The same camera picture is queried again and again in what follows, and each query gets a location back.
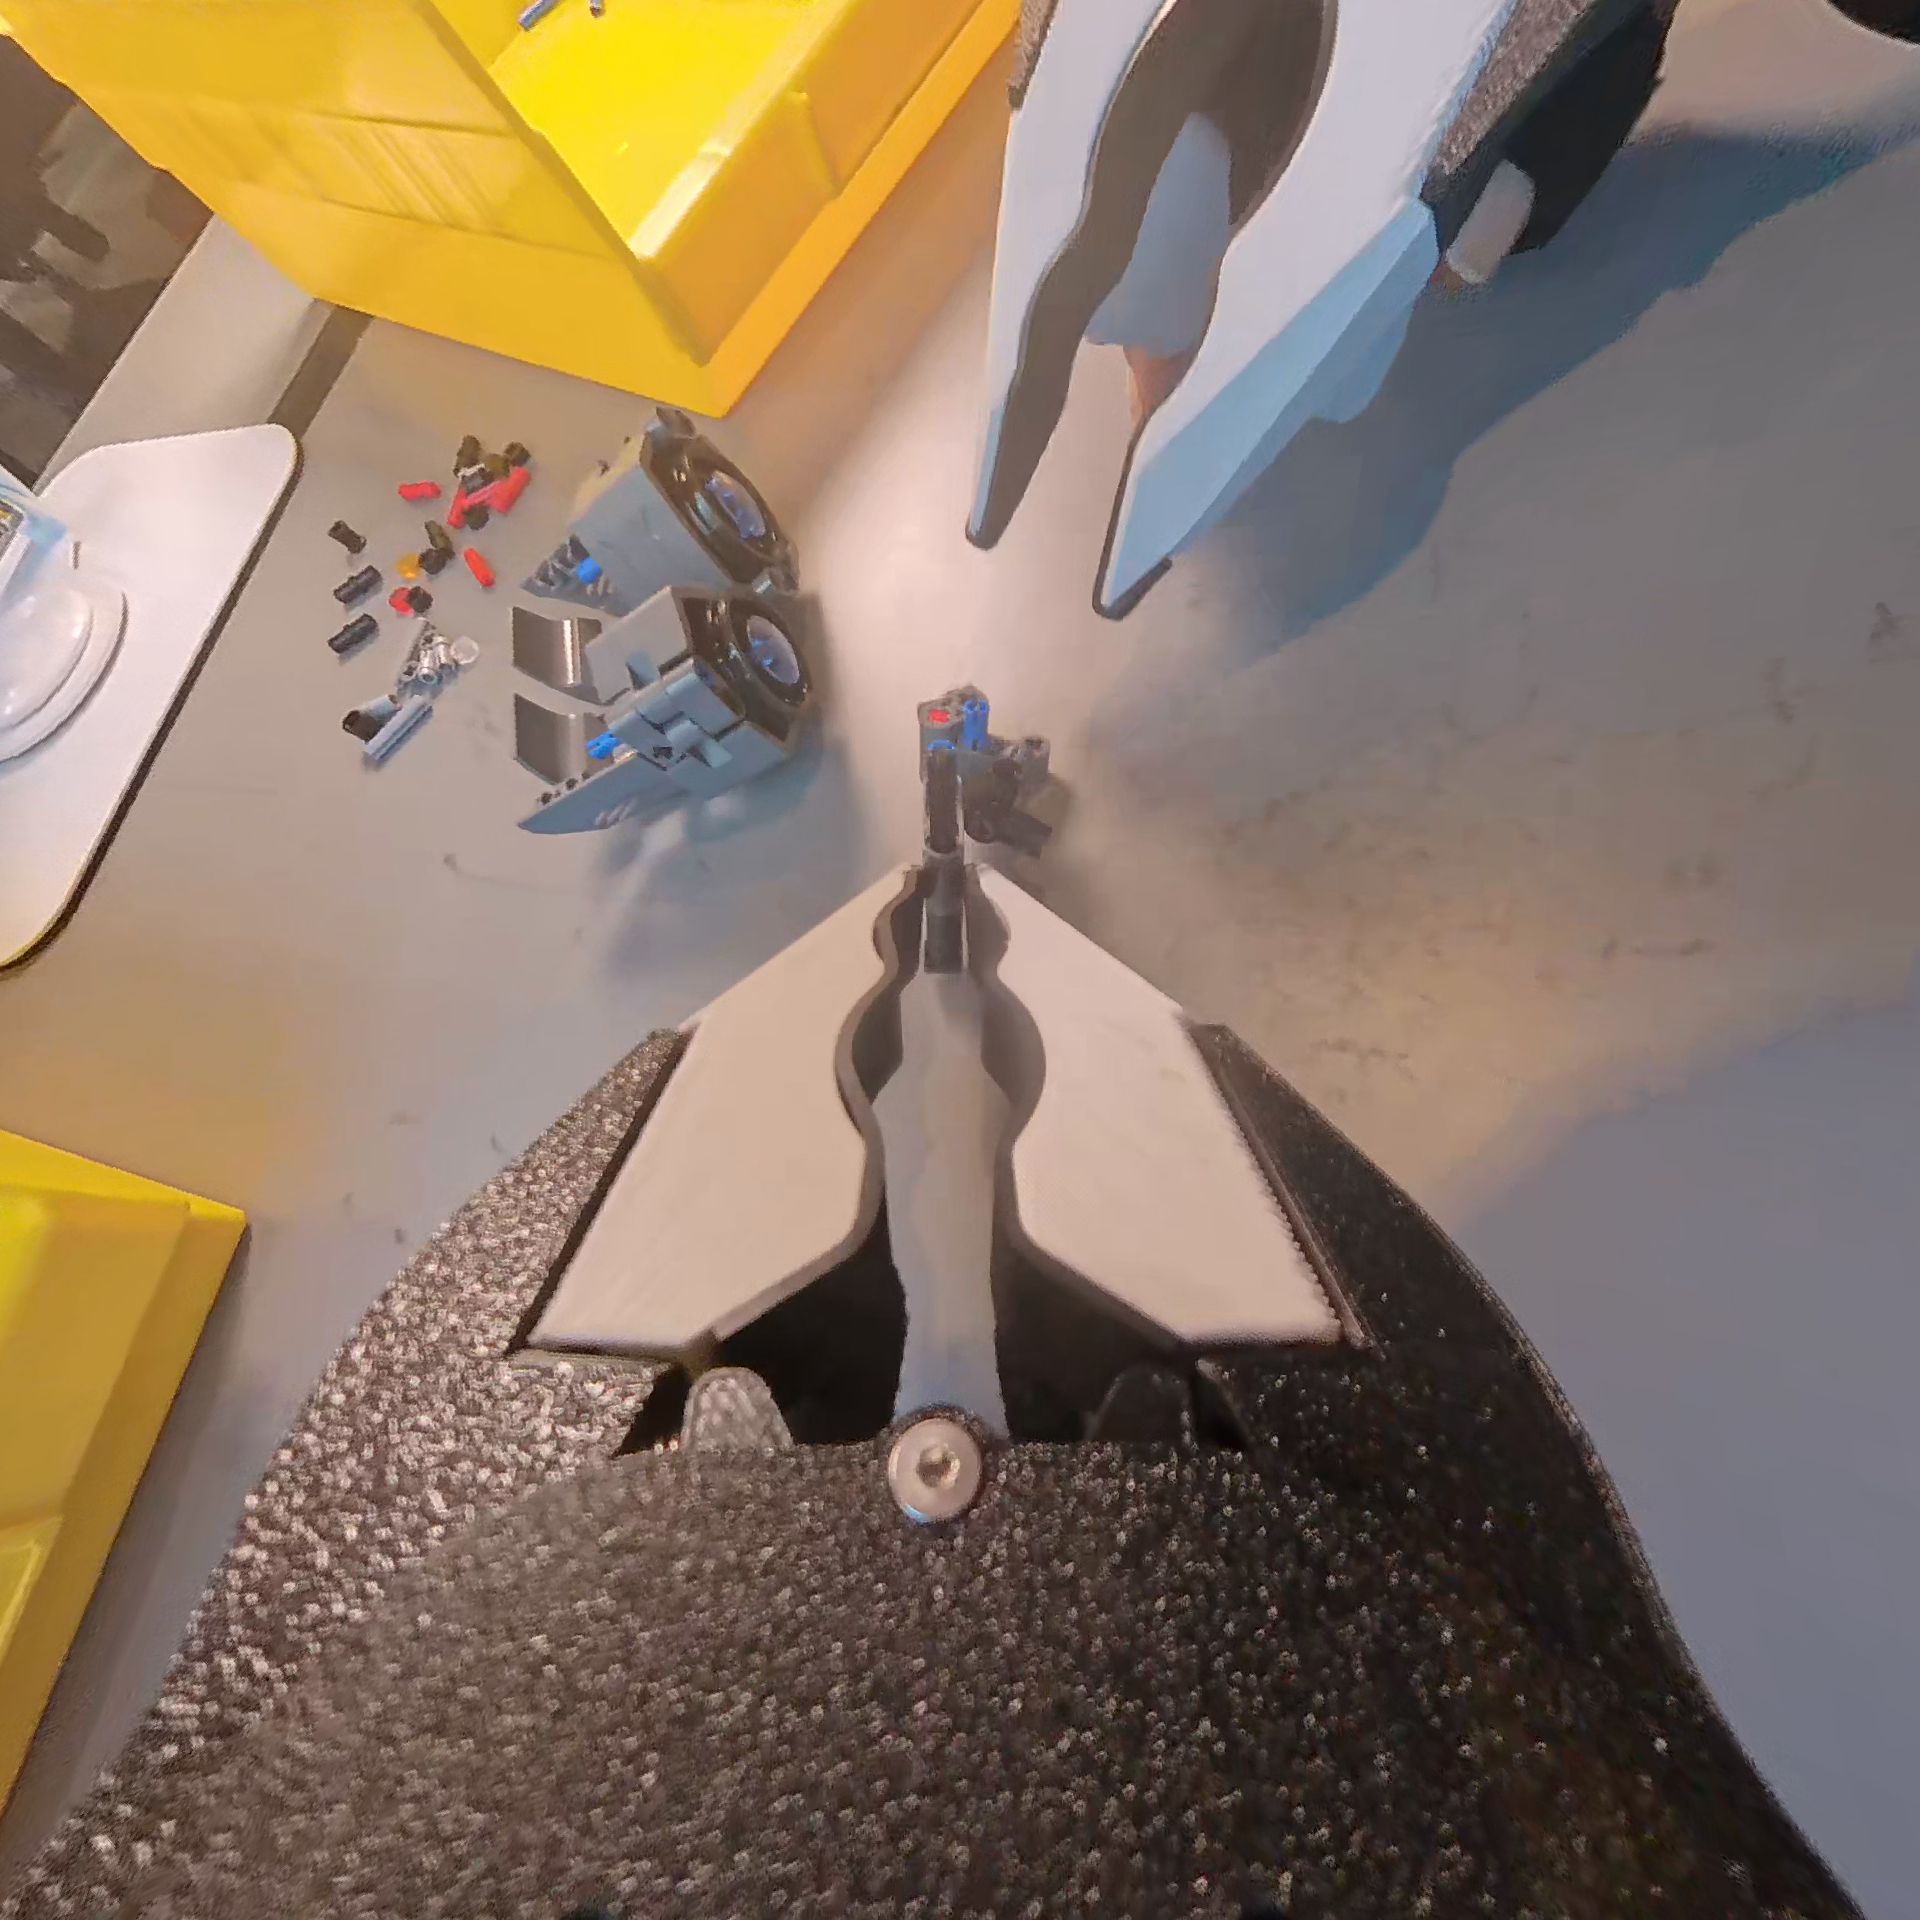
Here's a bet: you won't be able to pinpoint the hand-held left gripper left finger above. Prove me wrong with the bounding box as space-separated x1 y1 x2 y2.
528 861 921 1442

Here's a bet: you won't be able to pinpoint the grey twin engine brick model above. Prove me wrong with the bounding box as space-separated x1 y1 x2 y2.
510 406 817 837

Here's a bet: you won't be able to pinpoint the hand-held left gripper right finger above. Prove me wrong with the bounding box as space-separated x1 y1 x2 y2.
966 861 1343 1442

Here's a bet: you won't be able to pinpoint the black brick assembly coloured pins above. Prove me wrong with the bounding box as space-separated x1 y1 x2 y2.
914 682 1056 976

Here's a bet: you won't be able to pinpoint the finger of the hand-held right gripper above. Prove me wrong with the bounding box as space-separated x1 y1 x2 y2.
966 0 1186 548
1093 0 1525 622

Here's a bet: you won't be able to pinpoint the person's right hand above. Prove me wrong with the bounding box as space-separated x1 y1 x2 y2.
1430 161 1530 290

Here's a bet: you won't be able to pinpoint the grey desk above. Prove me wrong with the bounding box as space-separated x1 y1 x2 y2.
0 0 1920 1920

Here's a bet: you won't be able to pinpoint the small brick parts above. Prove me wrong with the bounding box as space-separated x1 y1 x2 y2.
326 434 538 767

